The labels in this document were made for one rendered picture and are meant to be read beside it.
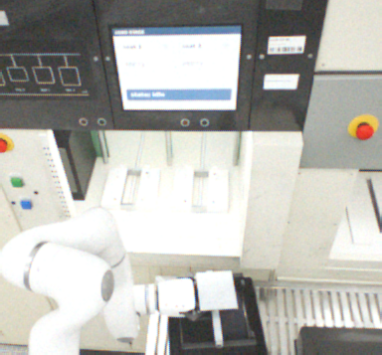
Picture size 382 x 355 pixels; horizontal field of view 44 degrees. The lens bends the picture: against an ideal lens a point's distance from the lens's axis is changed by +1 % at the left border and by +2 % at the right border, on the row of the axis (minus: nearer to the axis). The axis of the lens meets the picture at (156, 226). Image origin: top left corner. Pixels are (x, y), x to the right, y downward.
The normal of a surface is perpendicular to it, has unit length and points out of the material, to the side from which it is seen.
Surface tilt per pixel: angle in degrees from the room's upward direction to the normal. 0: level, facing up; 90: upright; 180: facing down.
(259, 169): 90
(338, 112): 90
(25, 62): 90
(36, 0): 90
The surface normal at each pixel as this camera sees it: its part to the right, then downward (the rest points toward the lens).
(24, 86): -0.11, 0.76
